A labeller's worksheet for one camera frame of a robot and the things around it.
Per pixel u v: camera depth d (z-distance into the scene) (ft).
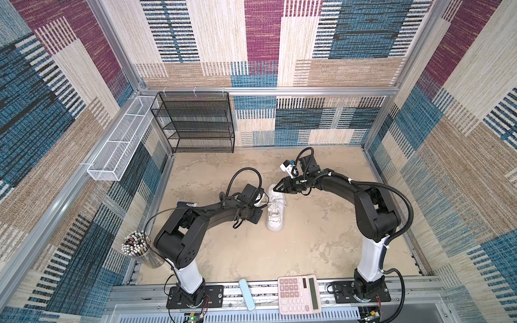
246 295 2.34
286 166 2.92
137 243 2.22
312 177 2.39
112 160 3.05
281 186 2.95
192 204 3.16
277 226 2.85
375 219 1.70
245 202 2.42
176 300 2.39
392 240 1.73
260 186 2.77
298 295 2.35
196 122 3.61
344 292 2.41
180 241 1.54
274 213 2.87
